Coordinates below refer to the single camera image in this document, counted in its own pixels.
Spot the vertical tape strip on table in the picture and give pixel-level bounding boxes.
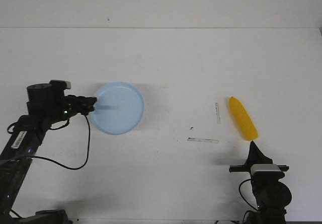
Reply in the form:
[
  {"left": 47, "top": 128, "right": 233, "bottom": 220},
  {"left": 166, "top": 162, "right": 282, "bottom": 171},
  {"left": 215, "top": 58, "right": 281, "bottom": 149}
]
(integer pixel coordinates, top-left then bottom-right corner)
[{"left": 215, "top": 103, "right": 221, "bottom": 124}]

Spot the horizontal tape strip on table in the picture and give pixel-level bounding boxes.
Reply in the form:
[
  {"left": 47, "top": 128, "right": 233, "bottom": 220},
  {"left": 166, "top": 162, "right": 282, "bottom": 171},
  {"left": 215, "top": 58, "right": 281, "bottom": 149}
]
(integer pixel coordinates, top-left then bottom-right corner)
[{"left": 187, "top": 137, "right": 219, "bottom": 143}]

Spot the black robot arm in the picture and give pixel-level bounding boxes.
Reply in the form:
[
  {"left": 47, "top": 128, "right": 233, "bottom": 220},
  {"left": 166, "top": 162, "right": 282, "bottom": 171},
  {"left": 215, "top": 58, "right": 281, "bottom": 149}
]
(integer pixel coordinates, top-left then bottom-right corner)
[
  {"left": 1, "top": 80, "right": 97, "bottom": 223},
  {"left": 229, "top": 141, "right": 292, "bottom": 223}
]

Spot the light blue round plate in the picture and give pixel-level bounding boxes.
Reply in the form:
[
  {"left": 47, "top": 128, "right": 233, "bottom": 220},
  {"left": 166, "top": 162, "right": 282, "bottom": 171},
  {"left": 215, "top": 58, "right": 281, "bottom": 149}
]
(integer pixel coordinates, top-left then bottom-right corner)
[{"left": 90, "top": 82, "right": 145, "bottom": 135}]

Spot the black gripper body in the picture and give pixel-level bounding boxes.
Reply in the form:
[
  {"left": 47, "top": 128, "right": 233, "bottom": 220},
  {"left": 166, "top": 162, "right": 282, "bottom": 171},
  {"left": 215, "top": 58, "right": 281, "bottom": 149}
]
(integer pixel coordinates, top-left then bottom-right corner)
[
  {"left": 229, "top": 162, "right": 289, "bottom": 178},
  {"left": 62, "top": 95, "right": 87, "bottom": 120}
]

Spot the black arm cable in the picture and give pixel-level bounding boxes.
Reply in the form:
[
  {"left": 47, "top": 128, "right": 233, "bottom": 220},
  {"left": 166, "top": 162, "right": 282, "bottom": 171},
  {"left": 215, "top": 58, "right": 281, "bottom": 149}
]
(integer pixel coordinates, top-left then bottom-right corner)
[
  {"left": 238, "top": 179, "right": 258, "bottom": 211},
  {"left": 0, "top": 113, "right": 91, "bottom": 171}
]

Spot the yellow toy corn cob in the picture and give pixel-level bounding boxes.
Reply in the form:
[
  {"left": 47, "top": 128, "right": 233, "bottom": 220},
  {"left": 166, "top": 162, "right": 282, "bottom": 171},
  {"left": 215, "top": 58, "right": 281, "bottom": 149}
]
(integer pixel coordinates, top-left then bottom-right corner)
[{"left": 228, "top": 97, "right": 259, "bottom": 141}]

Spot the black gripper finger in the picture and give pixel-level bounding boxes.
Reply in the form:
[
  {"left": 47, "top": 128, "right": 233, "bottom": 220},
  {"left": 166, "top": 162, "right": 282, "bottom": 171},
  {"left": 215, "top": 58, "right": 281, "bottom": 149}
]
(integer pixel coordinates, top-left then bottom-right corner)
[
  {"left": 248, "top": 141, "right": 272, "bottom": 164},
  {"left": 84, "top": 97, "right": 97, "bottom": 115}
]

